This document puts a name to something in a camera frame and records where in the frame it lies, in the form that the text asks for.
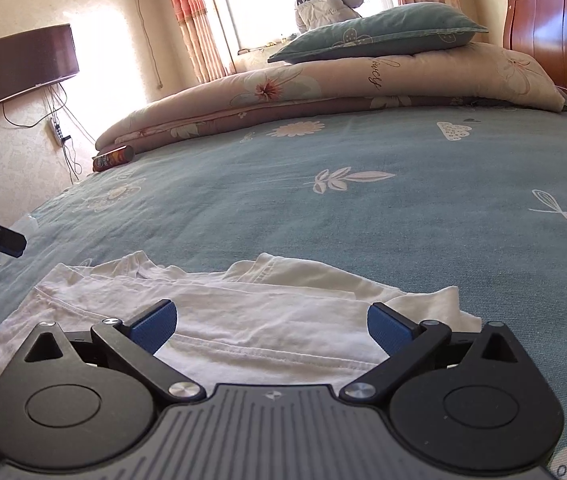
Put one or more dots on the pink floral pillow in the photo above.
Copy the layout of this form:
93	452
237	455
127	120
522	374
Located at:
338	87

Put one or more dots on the wall television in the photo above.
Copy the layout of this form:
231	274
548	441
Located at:
28	62

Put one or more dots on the blue patterned bed sheet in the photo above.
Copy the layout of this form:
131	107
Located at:
263	200

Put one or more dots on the white long-sleeved printed shirt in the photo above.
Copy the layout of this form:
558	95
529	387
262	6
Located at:
263	310

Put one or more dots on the teal pillow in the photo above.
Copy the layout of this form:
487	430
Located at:
383	32

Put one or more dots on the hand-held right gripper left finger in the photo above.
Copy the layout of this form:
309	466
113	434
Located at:
153	327

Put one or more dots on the white power strip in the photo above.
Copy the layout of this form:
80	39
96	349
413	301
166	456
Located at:
55	132

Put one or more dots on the red snack can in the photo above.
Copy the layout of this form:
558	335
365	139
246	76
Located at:
113	158

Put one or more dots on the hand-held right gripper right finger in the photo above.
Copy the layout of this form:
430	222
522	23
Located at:
388	326

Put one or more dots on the clear plastic bag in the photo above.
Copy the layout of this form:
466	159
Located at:
28	222

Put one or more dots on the window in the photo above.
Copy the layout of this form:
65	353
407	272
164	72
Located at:
263	5

